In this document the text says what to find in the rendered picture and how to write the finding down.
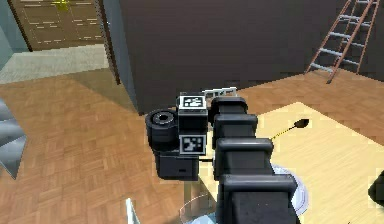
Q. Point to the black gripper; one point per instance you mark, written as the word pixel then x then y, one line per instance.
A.
pixel 162 128

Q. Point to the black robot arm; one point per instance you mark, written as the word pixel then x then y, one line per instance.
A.
pixel 255 196

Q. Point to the clear glass bowl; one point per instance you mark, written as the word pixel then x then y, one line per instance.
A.
pixel 196 210

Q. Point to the black ladle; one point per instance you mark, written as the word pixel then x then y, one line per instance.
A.
pixel 298 125

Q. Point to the brown panelled room door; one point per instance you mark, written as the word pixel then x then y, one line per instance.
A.
pixel 61 23

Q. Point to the white round plate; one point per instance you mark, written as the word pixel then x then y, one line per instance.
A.
pixel 300 193

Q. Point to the pale wooden table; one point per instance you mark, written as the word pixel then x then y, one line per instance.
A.
pixel 333 160

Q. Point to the brown step ladder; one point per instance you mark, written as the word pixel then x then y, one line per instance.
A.
pixel 343 40

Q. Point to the black round object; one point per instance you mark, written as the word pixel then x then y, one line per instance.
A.
pixel 377 190

